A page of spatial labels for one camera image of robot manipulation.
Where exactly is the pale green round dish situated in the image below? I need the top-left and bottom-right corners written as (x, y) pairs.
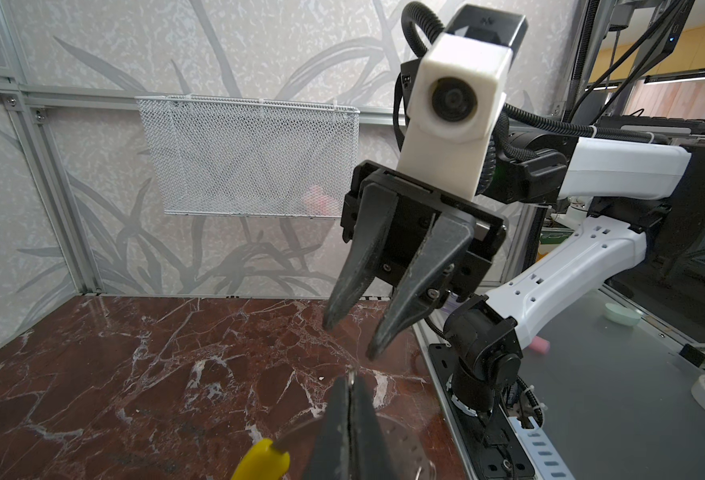
top-left (604, 303), bottom-right (643, 327)

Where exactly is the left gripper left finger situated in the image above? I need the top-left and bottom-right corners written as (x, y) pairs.
top-left (302, 375), bottom-right (350, 480)

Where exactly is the white wire mesh basket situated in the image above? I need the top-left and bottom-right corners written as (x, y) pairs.
top-left (136, 94), bottom-right (360, 217)

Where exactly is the pink cylinder on bench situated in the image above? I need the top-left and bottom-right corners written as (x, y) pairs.
top-left (528, 336), bottom-right (550, 355)

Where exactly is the keyring with yellow tag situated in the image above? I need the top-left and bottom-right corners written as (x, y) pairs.
top-left (232, 414), bottom-right (437, 479)

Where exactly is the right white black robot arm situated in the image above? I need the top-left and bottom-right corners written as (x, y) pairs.
top-left (324, 1), bottom-right (705, 418)

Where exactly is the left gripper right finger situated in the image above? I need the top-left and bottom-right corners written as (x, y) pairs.
top-left (350, 373), bottom-right (397, 480)

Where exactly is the pink object in basket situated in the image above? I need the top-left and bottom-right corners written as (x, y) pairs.
top-left (302, 185), bottom-right (342, 218)

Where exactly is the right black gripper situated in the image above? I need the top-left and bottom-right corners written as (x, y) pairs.
top-left (322, 161), bottom-right (506, 360)

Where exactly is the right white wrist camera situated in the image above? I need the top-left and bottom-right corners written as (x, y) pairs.
top-left (396, 33), bottom-right (513, 200)

